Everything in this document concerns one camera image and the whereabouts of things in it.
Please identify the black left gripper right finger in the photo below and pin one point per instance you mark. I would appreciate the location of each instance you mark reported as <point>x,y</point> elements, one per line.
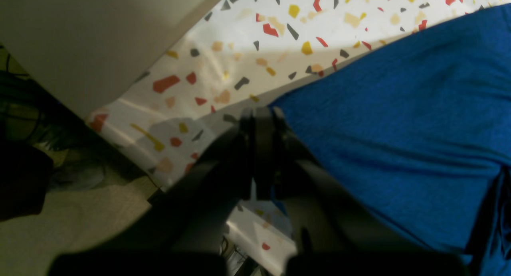
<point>334,234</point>

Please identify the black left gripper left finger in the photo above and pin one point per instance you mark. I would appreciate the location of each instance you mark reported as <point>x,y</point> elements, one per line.
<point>181,233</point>

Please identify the dark blue t-shirt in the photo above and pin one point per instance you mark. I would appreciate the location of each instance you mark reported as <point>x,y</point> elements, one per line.
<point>420,132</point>

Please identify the terrazzo patterned table cloth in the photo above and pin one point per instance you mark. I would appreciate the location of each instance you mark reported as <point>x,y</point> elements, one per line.
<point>249,53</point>

